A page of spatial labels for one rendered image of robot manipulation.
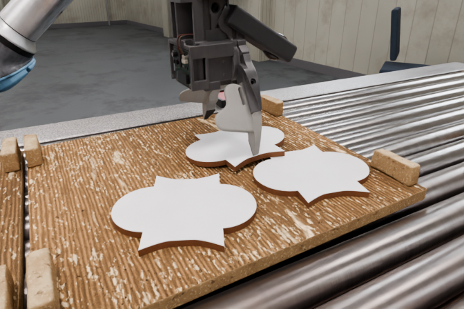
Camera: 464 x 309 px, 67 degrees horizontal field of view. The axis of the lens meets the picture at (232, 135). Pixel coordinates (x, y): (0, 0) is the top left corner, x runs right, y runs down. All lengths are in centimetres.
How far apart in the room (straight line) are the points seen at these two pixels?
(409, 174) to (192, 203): 25
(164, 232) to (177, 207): 4
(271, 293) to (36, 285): 18
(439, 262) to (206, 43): 33
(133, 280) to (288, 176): 21
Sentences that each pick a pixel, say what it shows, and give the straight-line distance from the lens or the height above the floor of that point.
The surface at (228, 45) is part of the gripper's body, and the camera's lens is 43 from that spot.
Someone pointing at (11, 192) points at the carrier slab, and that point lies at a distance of 48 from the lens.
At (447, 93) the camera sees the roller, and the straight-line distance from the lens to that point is 98.
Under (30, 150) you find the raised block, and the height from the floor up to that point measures 96.
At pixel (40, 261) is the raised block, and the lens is 32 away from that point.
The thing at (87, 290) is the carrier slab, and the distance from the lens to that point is 32.
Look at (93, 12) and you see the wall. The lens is 1145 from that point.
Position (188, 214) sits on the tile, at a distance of 36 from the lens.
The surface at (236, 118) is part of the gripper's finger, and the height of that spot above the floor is 101.
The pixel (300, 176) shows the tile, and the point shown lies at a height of 94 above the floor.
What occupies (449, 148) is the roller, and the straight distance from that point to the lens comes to 64.
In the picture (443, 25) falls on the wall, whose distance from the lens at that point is 420.
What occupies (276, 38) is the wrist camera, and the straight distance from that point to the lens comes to 47.
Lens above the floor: 116
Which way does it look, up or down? 24 degrees down
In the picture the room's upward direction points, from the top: straight up
